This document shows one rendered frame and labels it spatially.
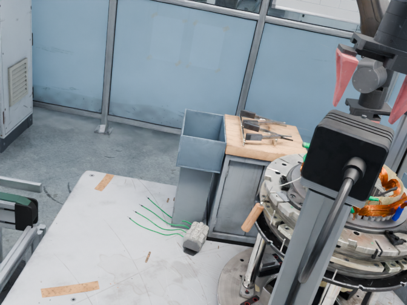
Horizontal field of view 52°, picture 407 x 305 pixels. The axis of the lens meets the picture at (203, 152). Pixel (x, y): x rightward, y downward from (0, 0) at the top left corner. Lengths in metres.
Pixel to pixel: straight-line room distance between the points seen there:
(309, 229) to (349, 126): 0.08
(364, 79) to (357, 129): 0.71
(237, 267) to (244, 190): 0.18
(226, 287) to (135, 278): 0.21
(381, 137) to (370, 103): 0.79
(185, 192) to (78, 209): 0.30
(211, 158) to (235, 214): 0.17
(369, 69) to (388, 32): 0.38
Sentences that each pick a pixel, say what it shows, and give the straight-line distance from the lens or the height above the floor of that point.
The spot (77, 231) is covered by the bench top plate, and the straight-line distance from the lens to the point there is 1.11.
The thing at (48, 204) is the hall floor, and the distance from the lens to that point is 2.53.
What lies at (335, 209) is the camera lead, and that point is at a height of 1.37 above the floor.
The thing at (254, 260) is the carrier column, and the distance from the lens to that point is 0.94.
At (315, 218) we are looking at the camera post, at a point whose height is 1.33.
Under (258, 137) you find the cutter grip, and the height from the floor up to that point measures 1.09.
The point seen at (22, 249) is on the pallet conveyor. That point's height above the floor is 0.69.
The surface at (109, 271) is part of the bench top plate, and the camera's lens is 1.01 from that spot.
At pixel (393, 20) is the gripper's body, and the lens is 0.60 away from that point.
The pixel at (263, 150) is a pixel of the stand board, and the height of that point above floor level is 1.07.
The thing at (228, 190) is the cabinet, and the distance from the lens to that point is 1.05.
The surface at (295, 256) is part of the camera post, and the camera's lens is 0.32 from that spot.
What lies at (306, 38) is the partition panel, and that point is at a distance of 3.05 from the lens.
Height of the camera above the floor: 1.48
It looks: 27 degrees down
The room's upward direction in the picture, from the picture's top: 11 degrees clockwise
